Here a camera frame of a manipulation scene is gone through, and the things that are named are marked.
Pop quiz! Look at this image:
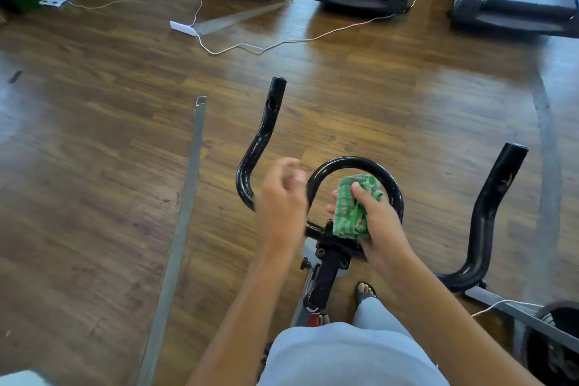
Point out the white power strip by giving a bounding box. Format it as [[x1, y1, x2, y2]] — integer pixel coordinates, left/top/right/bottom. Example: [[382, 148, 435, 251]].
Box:
[[170, 21, 200, 37]]

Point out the person's left forearm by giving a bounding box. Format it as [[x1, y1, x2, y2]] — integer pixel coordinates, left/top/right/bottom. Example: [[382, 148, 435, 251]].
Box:
[[190, 245, 300, 386]]

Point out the red and grey spin bike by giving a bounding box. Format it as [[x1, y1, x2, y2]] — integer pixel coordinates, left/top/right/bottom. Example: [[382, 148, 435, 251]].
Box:
[[466, 286, 579, 386], [235, 76, 530, 328]]

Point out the person's right forearm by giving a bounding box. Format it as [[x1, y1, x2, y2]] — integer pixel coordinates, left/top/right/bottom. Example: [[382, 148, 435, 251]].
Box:
[[380, 255, 544, 386]]

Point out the person's right hand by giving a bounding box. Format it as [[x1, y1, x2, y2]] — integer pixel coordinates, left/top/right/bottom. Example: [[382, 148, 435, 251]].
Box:
[[327, 182, 413, 274]]

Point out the white floor cable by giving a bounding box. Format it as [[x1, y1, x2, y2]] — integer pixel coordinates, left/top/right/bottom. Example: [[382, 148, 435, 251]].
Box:
[[68, 0, 458, 57]]

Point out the green checkered cleaning cloth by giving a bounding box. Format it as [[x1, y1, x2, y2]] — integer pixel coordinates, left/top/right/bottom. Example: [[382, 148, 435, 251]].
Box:
[[332, 173, 385, 239]]

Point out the person's left hand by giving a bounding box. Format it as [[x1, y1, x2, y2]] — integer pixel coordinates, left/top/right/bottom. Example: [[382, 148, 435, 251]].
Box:
[[253, 157, 311, 256]]

